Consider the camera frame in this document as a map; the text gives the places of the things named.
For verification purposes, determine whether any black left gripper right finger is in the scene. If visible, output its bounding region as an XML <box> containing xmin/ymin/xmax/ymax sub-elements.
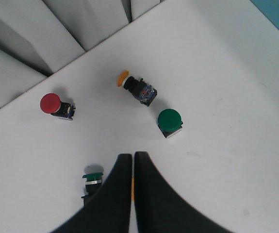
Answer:
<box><xmin>134</xmin><ymin>151</ymin><xmax>228</xmax><ymax>233</ymax></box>

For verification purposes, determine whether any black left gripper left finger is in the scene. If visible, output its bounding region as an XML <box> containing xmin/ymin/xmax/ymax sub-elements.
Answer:
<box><xmin>54</xmin><ymin>154</ymin><xmax>132</xmax><ymax>233</ymax></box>

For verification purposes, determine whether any yellow push button switch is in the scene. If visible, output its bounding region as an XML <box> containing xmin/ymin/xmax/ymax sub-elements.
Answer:
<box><xmin>131</xmin><ymin>177</ymin><xmax>134</xmax><ymax>202</ymax></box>

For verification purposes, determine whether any green push button lying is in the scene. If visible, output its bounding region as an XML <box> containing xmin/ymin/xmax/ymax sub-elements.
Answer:
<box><xmin>81</xmin><ymin>172</ymin><xmax>103</xmax><ymax>206</ymax></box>

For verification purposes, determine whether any green push button upright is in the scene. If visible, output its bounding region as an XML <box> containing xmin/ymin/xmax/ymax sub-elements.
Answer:
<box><xmin>157</xmin><ymin>109</ymin><xmax>183</xmax><ymax>138</ymax></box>

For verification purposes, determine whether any yellow push button lying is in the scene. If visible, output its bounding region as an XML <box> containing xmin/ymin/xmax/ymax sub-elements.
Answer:
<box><xmin>117</xmin><ymin>70</ymin><xmax>158</xmax><ymax>107</ymax></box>

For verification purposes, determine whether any red push button upright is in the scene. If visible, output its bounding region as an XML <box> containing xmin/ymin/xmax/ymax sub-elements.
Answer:
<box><xmin>40</xmin><ymin>93</ymin><xmax>76</xmax><ymax>120</ymax></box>

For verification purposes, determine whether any grey pleated curtain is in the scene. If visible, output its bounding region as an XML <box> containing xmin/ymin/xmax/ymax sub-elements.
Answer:
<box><xmin>0</xmin><ymin>0</ymin><xmax>159</xmax><ymax>108</ymax></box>

